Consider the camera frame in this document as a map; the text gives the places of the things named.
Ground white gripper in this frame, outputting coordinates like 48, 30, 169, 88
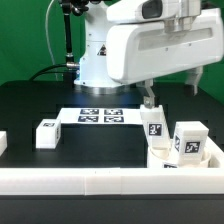
106, 9, 224, 109

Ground white round stool seat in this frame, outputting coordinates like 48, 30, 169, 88
147, 142, 211, 169

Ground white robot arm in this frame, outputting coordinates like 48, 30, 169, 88
75, 0, 224, 108

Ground white sheet with tags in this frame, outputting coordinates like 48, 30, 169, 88
57, 108, 142, 125

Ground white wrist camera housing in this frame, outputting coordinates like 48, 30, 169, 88
107, 0, 180, 24

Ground black camera stand pole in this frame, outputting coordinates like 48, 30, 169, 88
60, 0, 75, 84

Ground black cable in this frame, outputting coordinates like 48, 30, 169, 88
29, 64, 69, 82

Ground white front fence wall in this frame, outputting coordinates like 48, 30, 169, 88
0, 168, 224, 196

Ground white cable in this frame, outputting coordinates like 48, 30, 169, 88
44, 0, 59, 81

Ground white left fence wall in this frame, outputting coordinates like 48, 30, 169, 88
0, 131, 7, 156

